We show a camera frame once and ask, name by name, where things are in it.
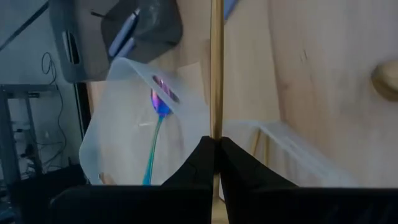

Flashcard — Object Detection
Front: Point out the iridescent purple-teal spoon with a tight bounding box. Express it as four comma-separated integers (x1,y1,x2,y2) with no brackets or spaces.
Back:
142,74,182,186

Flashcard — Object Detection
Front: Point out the dark grey plastic bin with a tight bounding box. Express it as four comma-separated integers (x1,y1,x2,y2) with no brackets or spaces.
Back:
48,0,184,83

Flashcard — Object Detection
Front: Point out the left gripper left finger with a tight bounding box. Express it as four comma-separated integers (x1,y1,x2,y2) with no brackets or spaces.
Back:
49,136,216,224

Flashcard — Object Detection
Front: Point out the gold spoon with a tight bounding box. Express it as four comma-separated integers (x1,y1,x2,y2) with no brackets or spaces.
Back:
371,60,398,103
210,0,225,224

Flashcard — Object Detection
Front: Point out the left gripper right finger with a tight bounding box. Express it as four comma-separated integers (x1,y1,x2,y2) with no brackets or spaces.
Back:
219,136,398,224

